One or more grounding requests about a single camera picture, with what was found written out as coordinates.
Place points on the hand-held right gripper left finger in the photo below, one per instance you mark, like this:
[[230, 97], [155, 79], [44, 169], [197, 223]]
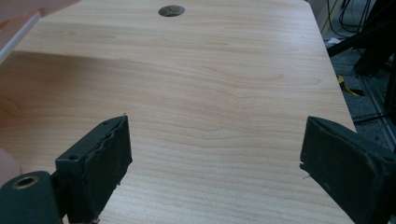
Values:
[[93, 168]]

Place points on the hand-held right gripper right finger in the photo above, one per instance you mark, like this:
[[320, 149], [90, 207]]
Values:
[[351, 168]]

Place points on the pale pink blurred object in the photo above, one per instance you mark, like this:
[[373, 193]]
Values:
[[7, 166]]

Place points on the white paper scrap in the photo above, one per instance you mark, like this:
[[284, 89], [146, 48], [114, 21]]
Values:
[[333, 40]]

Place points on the black metal stand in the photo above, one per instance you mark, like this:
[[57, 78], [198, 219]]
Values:
[[375, 40]]

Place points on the pale pink white-edged tray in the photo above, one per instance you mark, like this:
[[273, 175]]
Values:
[[15, 31]]

